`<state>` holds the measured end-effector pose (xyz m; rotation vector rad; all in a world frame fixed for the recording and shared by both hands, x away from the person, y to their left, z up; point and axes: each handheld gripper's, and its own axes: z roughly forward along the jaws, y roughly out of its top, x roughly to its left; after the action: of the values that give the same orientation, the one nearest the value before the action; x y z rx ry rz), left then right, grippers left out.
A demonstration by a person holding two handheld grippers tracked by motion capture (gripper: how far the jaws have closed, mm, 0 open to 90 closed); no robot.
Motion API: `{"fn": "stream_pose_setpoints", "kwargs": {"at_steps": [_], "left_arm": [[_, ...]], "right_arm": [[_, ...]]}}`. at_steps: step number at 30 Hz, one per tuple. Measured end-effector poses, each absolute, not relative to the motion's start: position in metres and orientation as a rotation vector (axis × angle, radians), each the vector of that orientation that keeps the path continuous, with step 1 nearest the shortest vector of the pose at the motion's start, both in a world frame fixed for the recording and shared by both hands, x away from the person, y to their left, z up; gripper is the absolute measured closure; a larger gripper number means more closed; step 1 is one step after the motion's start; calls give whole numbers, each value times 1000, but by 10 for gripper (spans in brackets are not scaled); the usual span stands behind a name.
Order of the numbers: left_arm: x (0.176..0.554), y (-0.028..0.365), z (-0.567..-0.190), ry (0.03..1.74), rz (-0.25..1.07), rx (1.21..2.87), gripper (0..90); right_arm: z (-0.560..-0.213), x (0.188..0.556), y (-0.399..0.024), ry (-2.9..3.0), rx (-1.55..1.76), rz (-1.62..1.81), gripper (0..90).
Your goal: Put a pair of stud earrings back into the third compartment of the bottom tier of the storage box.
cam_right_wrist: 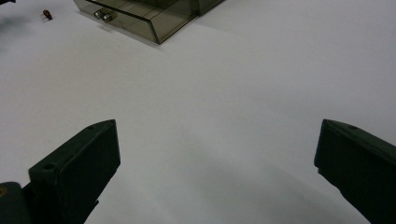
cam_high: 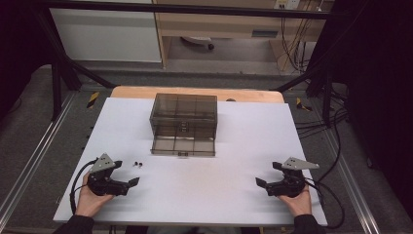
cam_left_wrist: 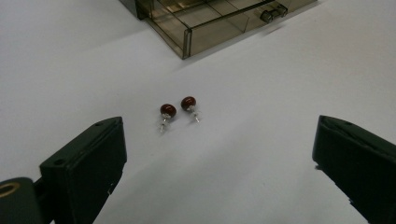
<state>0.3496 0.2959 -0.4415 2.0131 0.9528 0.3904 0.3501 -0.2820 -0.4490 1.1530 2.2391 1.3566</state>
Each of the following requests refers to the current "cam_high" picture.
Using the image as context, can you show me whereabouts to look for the white cabinet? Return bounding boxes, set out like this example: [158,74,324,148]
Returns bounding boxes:
[49,0,163,63]

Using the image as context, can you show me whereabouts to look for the office chair base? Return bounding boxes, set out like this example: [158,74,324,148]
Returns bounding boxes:
[180,35,216,52]

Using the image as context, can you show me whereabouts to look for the white table board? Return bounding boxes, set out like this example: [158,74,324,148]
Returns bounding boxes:
[53,97,328,227]

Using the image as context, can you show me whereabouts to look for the bundle of hanging cables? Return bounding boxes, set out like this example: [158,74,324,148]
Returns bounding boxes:
[280,0,325,74]

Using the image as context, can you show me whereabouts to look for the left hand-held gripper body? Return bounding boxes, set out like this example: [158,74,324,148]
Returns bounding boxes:
[86,152,131,197]

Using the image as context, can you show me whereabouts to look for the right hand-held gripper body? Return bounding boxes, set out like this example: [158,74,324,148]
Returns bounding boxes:
[265,157,320,199]

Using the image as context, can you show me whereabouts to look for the brown transparent storage box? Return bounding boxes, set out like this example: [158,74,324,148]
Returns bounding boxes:
[149,93,218,139]

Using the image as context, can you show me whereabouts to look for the wooden desk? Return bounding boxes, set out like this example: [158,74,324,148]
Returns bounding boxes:
[152,0,335,69]

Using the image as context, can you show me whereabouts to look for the person's right hand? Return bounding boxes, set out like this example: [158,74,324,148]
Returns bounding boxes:
[278,187,314,217]

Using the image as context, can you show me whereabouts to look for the dark curtain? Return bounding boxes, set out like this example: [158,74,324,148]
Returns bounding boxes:
[0,0,55,113]
[313,0,413,213]

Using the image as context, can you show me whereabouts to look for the left hand-held gripper black cable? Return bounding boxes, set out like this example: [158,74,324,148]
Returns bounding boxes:
[68,158,99,215]

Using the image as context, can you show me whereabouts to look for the black floor cables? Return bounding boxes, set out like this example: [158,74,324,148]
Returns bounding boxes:
[294,87,350,183]

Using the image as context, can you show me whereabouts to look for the right hand-held gripper black cable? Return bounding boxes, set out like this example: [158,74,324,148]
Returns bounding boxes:
[304,176,346,230]

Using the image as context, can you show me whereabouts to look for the hand-held gripper black cable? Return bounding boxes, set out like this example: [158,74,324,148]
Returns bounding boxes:
[68,158,99,215]
[304,176,346,230]

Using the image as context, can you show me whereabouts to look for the person's left hand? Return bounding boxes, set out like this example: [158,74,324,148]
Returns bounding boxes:
[75,172,115,218]

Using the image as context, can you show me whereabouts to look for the aluminium floor rail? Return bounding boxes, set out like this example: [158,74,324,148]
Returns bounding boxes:
[310,97,382,234]
[0,92,76,222]

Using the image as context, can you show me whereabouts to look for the black metal frame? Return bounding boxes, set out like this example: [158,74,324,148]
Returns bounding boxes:
[30,0,350,123]

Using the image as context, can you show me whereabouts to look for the brown transparent drawer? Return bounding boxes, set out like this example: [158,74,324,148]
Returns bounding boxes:
[150,130,216,158]

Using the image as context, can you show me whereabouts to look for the yellow black tape strip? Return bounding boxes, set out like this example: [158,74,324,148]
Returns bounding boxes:
[295,97,314,112]
[86,91,100,109]

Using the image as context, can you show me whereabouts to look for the white wall socket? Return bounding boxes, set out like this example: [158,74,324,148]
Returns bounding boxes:
[273,0,301,11]

